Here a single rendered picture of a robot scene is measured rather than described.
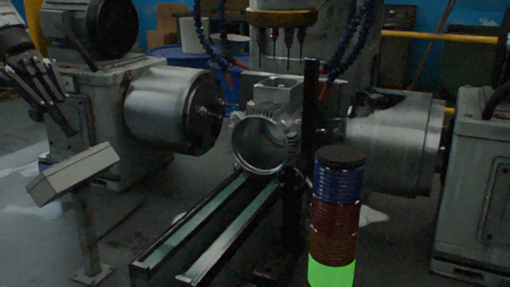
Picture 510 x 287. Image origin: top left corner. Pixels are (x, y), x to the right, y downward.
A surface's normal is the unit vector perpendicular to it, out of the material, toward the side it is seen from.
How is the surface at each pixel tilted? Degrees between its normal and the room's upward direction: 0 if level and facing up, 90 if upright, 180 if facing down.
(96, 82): 90
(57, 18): 90
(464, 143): 89
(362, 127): 58
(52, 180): 52
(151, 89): 47
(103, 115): 89
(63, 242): 0
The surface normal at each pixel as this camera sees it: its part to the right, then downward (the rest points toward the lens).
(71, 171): 0.72, -0.45
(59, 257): 0.00, -0.93
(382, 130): -0.35, -0.22
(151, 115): -0.41, 0.17
